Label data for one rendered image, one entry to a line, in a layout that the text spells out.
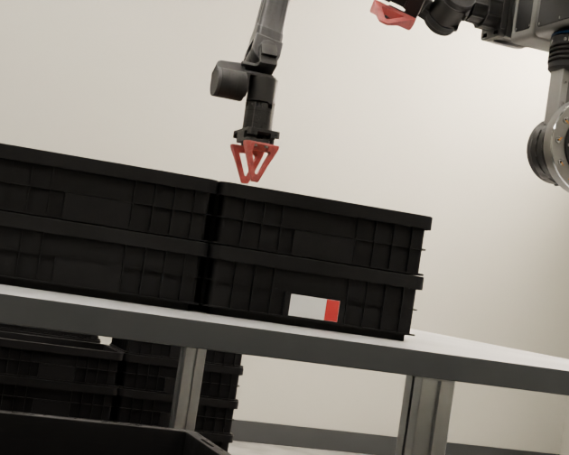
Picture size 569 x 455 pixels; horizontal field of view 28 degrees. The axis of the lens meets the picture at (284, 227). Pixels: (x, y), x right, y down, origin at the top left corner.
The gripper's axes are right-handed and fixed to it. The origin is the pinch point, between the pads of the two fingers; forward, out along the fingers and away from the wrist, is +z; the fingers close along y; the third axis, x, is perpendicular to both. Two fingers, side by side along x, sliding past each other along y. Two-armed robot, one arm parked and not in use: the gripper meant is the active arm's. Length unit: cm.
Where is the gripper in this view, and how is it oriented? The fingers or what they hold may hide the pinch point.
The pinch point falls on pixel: (249, 178)
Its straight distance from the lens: 218.5
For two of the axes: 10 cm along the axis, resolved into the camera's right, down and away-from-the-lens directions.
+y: 3.3, -0.1, -9.4
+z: -1.4, 9.9, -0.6
